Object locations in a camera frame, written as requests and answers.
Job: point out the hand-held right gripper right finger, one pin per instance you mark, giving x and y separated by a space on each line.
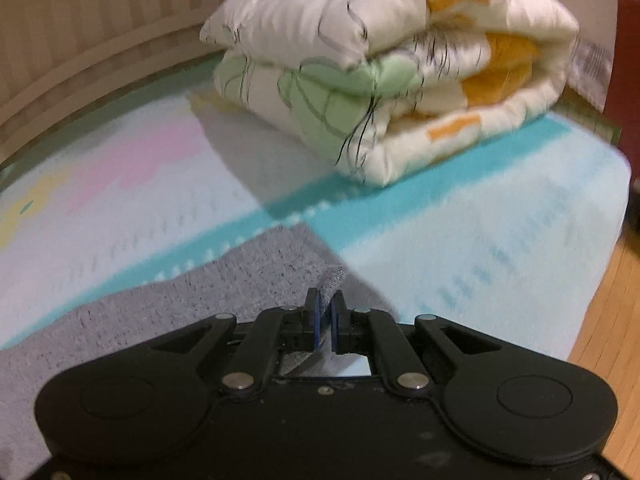
336 324

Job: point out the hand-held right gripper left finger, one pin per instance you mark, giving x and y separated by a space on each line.
315 321

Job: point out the grey pants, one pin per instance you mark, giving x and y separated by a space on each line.
200 292

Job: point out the pastel flower blanket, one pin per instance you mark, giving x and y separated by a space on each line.
475 240

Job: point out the leaf-patterned pillow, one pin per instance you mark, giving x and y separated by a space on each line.
310 25

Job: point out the green mat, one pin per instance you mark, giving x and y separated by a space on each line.
595 127

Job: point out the white patterned cloth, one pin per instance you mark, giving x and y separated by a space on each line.
595 62

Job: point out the dark red cabinet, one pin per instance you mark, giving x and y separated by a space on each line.
628 60

